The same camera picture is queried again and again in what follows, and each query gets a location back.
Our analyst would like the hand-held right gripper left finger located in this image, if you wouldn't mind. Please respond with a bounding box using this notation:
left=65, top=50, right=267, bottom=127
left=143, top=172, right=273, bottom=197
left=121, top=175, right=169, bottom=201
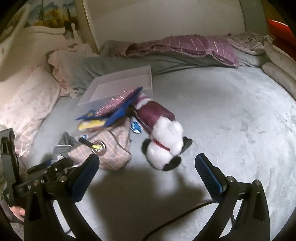
left=23, top=153, right=102, bottom=241

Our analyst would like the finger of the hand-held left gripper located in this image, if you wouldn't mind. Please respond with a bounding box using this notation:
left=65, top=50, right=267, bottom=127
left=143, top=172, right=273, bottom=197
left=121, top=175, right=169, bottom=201
left=26, top=157, right=77, bottom=180

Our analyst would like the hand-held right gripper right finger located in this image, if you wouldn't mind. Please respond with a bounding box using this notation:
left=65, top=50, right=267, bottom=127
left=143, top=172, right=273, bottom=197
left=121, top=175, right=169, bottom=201
left=194, top=153, right=270, bottom=241

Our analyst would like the pink plaid pouch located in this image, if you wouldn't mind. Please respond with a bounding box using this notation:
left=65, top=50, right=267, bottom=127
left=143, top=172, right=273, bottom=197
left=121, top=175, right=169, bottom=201
left=69, top=120, right=133, bottom=172

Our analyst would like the white plush toy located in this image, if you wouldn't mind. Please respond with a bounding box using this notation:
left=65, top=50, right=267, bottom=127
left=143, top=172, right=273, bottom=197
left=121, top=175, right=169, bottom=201
left=142, top=117, right=193, bottom=172

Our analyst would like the yellow packet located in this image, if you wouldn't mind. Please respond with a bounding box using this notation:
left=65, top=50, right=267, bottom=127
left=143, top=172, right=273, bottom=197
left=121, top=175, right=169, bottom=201
left=78, top=118, right=109, bottom=131

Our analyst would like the blue packet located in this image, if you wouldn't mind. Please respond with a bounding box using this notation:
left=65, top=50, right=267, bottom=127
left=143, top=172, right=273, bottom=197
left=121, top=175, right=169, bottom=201
left=75, top=87, right=144, bottom=128

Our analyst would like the pink sparkly cloth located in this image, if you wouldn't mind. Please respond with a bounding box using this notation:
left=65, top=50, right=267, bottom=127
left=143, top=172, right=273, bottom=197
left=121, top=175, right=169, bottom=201
left=95, top=89, right=139, bottom=116

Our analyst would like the white cardboard box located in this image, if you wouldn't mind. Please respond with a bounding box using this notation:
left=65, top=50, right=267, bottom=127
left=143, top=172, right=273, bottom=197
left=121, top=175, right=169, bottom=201
left=77, top=65, right=153, bottom=106

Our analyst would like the person's left hand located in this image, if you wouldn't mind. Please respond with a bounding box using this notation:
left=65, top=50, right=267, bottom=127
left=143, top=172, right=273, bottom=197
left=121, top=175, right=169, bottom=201
left=9, top=206, right=26, bottom=217

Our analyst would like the grey fleece bed sheet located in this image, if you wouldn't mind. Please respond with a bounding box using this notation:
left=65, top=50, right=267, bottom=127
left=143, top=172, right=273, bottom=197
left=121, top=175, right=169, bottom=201
left=23, top=62, right=296, bottom=241

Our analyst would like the pink floral pillow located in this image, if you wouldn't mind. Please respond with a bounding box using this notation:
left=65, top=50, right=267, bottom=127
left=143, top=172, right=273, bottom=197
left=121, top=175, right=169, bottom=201
left=0, top=65, right=61, bottom=158

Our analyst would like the blue and white sachet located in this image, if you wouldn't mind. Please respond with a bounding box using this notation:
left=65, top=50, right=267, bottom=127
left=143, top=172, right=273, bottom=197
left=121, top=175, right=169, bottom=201
left=130, top=116, right=143, bottom=134

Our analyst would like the peach crumpled cloth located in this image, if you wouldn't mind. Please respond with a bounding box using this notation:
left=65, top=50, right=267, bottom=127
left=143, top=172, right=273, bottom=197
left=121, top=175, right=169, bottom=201
left=47, top=44, right=100, bottom=98

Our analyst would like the beige folded towel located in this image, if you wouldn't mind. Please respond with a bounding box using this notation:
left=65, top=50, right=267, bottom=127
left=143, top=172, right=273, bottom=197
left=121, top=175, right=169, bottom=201
left=264, top=35, right=296, bottom=69
left=262, top=61, right=296, bottom=100

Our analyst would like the white carved headboard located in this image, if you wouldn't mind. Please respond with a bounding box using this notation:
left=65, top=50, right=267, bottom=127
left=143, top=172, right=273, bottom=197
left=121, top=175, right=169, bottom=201
left=0, top=5, right=77, bottom=70

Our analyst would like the green blanket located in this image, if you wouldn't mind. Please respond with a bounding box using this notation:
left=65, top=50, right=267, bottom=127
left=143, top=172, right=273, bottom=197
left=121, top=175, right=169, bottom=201
left=72, top=40, right=264, bottom=93

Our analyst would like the purple striped cloth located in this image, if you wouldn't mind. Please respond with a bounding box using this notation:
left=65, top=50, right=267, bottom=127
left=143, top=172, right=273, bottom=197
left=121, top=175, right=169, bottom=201
left=126, top=34, right=240, bottom=67

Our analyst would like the patterned white cloth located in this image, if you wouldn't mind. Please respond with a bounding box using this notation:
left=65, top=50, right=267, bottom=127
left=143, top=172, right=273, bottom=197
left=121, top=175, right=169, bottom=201
left=228, top=31, right=273, bottom=55

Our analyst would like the red box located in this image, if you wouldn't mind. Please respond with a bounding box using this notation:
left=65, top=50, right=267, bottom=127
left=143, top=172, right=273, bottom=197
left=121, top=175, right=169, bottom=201
left=267, top=20, right=294, bottom=58

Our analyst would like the black cable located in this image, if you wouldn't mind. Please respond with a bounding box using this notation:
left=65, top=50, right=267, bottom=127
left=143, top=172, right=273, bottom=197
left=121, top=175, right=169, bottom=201
left=142, top=200, right=216, bottom=241

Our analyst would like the landscape wall painting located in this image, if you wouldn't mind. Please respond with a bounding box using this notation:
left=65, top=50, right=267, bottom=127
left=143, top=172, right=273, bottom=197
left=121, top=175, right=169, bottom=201
left=23, top=0, right=80, bottom=30

